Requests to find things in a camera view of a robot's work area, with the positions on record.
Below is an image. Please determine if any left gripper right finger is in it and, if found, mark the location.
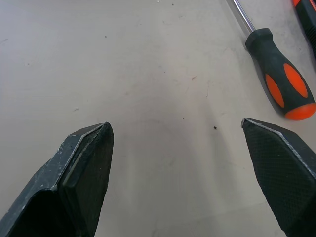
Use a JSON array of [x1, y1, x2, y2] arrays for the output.
[[241, 118, 316, 237]]

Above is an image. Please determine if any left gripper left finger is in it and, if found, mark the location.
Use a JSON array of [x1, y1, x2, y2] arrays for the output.
[[0, 121, 115, 237]]

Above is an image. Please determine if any black orange handled hammer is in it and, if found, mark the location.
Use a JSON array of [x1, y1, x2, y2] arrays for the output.
[[292, 0, 316, 62]]

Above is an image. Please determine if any black orange handled screwdriver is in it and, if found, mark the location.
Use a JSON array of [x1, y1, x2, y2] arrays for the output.
[[226, 0, 316, 121]]

